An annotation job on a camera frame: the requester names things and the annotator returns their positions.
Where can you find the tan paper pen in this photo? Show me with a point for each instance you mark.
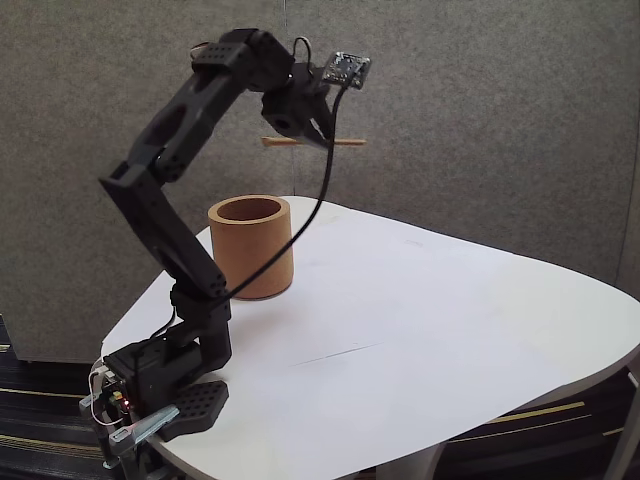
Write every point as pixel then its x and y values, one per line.
pixel 351 143

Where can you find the brown cork pen holder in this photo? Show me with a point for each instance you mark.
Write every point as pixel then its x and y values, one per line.
pixel 250 260

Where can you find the grey felt partition panel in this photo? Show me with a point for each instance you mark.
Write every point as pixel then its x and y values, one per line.
pixel 475 100
pixel 75 75

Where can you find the grey metal table clamp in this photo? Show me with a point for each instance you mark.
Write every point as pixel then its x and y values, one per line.
pixel 150 422

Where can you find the white table leg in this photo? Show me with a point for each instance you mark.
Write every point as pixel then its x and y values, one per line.
pixel 617 450
pixel 432 462

